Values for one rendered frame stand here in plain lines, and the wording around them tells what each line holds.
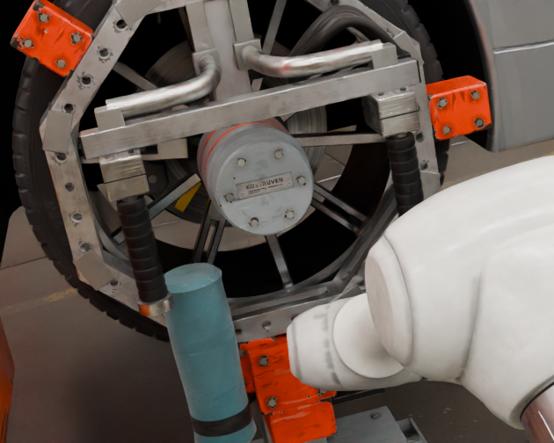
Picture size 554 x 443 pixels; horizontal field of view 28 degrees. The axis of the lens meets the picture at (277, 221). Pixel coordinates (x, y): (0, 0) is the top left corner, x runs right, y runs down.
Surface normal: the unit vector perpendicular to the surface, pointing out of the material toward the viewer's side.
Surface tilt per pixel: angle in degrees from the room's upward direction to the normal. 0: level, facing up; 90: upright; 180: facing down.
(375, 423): 0
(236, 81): 90
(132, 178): 90
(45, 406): 0
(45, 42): 90
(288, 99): 90
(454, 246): 41
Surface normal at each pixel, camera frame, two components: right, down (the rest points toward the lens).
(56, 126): 0.18, 0.29
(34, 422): -0.18, -0.93
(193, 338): -0.15, 0.34
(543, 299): -0.11, -0.40
